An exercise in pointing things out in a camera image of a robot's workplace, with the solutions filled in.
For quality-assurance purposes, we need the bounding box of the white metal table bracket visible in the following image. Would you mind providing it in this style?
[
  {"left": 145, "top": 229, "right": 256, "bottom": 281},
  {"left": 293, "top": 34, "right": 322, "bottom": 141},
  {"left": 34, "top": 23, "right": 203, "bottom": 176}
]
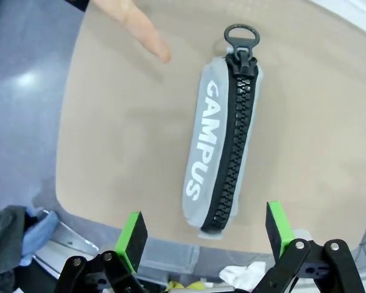
[{"left": 33, "top": 219, "right": 100, "bottom": 275}]

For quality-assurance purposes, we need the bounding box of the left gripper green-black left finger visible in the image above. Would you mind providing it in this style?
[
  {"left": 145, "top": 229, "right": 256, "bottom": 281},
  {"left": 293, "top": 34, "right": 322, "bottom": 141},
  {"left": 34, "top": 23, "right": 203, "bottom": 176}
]
[{"left": 54, "top": 211, "right": 149, "bottom": 293}]

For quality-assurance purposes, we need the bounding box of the yellow cloth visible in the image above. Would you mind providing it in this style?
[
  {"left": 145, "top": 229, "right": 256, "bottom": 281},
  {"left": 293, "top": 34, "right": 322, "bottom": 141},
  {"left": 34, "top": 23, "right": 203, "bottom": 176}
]
[{"left": 166, "top": 280, "right": 208, "bottom": 293}]

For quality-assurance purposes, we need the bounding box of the person's right hand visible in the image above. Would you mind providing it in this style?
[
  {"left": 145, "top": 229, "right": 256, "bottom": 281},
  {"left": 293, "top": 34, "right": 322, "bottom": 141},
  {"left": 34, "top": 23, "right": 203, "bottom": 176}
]
[{"left": 90, "top": 0, "right": 171, "bottom": 64}]

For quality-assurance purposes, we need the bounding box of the white crumpled cloth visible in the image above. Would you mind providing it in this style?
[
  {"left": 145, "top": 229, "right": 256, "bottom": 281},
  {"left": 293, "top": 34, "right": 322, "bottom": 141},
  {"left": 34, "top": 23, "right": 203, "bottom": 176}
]
[{"left": 218, "top": 262, "right": 267, "bottom": 285}]

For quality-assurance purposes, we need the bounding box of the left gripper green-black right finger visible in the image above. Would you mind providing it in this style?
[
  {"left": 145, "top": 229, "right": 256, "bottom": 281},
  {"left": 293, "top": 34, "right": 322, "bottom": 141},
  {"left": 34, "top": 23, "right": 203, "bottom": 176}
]
[{"left": 253, "top": 200, "right": 363, "bottom": 293}]

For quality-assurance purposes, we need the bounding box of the light blue cloth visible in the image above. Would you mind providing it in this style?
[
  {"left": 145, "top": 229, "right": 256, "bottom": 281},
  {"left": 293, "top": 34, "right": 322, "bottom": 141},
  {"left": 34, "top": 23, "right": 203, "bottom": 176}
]
[{"left": 20, "top": 207, "right": 60, "bottom": 265}]

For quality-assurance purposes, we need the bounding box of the grey Campus zipper pencil case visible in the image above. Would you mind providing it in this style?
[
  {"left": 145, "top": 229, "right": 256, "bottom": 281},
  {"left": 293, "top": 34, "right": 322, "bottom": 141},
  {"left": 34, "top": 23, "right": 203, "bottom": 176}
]
[{"left": 180, "top": 23, "right": 265, "bottom": 241}]

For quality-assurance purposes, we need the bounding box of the grey translucent storage box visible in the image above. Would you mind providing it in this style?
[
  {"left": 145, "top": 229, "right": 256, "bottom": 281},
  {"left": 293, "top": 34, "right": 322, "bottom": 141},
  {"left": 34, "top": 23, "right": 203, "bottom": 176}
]
[{"left": 134, "top": 236, "right": 202, "bottom": 286}]

